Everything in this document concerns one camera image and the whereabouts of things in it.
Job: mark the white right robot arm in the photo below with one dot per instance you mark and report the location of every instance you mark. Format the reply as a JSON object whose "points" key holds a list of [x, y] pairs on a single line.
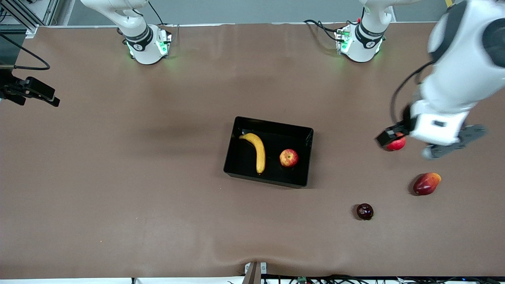
{"points": [[138, 47]]}

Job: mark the red yellow mango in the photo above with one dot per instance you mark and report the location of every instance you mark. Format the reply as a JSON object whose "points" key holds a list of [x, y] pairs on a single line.
{"points": [[427, 184]]}

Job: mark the dark red plum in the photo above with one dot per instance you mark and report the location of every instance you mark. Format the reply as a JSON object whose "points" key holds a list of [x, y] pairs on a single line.
{"points": [[365, 212]]}

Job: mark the black plastic box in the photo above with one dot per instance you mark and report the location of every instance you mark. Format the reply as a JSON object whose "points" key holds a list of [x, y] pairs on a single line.
{"points": [[236, 165]]}

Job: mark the red yellow apple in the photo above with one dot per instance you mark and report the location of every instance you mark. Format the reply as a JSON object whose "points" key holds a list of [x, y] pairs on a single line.
{"points": [[289, 157]]}

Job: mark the brown post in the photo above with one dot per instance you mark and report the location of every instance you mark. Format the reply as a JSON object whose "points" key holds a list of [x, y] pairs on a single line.
{"points": [[253, 276]]}

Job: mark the aluminium frame profile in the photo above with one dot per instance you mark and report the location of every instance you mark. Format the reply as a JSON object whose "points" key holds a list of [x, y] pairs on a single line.
{"points": [[45, 12]]}

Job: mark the brown table mat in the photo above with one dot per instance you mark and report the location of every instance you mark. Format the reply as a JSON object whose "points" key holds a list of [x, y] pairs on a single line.
{"points": [[158, 217]]}

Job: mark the yellow banana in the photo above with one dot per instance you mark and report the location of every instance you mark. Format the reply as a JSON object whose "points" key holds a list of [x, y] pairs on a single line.
{"points": [[260, 156]]}

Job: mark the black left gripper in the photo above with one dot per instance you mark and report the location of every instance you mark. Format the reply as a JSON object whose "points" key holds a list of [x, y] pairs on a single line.
{"points": [[405, 119]]}

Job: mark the red pomegranate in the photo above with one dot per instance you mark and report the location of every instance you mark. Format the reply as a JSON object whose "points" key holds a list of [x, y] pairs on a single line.
{"points": [[396, 144]]}

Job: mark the small green circuit board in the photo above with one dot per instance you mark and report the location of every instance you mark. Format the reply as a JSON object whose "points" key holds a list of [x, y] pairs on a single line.
{"points": [[302, 279]]}

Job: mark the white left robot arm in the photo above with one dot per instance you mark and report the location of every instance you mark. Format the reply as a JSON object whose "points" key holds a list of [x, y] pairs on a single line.
{"points": [[453, 79]]}

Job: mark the grey metal clamp bracket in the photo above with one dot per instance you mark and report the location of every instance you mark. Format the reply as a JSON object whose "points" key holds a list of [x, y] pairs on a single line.
{"points": [[263, 268]]}

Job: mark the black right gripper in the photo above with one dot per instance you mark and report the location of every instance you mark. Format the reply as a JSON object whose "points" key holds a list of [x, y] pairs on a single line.
{"points": [[12, 87]]}

